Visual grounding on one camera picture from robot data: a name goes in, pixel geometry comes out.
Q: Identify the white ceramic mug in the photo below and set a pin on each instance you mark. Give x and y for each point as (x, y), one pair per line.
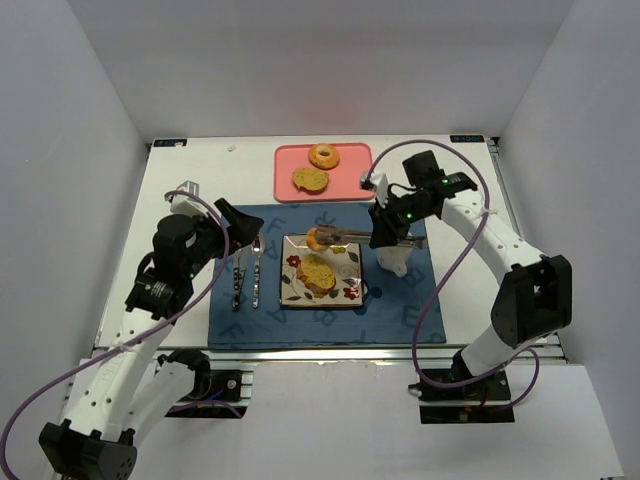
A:
(394, 259)

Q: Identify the blue letter placemat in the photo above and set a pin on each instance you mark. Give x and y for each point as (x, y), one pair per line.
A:
(391, 304)

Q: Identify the silver fork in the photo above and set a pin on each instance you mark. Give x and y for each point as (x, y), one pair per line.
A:
(236, 280)

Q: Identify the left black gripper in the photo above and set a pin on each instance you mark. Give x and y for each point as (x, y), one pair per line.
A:
(232, 226)

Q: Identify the metal serving tongs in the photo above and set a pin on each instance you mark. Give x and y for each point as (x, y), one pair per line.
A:
(343, 236)

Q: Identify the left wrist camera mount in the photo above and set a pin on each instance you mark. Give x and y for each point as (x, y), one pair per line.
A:
(184, 200)

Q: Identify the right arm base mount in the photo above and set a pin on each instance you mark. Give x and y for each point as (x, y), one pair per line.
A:
(485, 402)

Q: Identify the pink serving tray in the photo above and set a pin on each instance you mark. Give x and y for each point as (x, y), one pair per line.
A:
(342, 181)

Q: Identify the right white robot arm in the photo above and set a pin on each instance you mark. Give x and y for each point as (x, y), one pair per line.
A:
(535, 290)

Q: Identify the silver spoon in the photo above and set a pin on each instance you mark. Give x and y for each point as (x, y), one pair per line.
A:
(258, 248)

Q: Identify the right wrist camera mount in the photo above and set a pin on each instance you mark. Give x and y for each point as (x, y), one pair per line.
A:
(378, 184)

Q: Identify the silver knife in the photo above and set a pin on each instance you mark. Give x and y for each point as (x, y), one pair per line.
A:
(243, 265)

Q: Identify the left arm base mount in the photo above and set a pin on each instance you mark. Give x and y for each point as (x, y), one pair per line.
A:
(219, 392)

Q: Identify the herb bread slice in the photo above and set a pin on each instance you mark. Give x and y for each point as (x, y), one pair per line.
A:
(316, 275)
(310, 180)

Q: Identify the blue table label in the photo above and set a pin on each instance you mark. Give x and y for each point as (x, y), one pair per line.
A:
(467, 138)
(169, 143)

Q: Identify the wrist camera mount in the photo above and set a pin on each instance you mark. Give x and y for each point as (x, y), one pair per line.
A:
(378, 184)
(184, 200)

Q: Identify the round bread roll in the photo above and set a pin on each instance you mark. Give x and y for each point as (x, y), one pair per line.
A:
(319, 239)

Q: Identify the square floral plate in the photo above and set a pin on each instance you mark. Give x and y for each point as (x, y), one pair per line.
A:
(344, 260)

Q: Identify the right blue table label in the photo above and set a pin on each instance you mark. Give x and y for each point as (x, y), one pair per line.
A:
(467, 138)

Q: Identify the left blue table label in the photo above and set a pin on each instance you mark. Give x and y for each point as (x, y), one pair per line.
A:
(169, 143)

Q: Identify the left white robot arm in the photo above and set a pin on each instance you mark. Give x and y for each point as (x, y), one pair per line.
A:
(99, 436)

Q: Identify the sesame bagel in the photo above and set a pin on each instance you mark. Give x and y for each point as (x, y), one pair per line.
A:
(324, 156)

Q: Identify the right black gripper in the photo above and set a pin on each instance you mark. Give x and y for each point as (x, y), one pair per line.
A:
(382, 232)

